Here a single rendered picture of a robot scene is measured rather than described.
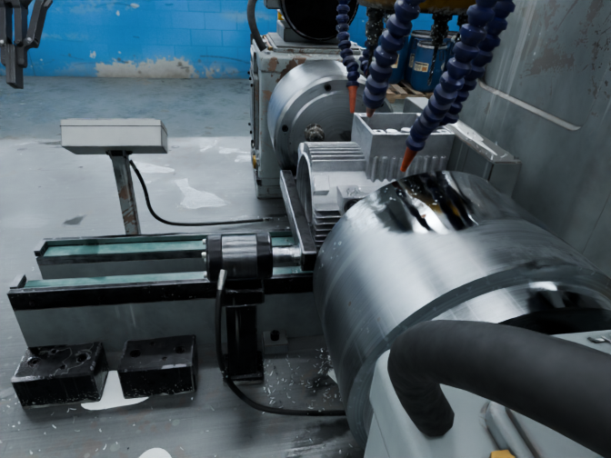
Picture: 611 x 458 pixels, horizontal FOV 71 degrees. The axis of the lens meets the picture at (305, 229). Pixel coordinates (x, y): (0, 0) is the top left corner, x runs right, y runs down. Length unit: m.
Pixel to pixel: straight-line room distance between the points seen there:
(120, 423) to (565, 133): 0.70
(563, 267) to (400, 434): 0.19
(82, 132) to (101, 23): 5.43
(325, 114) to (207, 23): 5.33
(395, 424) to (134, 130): 0.72
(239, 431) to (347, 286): 0.32
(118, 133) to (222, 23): 5.32
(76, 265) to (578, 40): 0.79
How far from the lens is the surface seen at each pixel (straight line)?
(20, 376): 0.70
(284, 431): 0.64
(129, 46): 6.25
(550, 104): 0.71
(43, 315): 0.74
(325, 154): 0.63
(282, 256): 0.55
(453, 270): 0.33
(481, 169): 0.59
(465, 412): 0.23
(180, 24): 6.14
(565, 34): 0.70
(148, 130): 0.84
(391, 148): 0.62
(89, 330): 0.74
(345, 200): 0.58
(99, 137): 0.86
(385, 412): 0.24
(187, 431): 0.65
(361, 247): 0.39
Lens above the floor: 1.33
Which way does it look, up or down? 31 degrees down
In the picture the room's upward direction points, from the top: 4 degrees clockwise
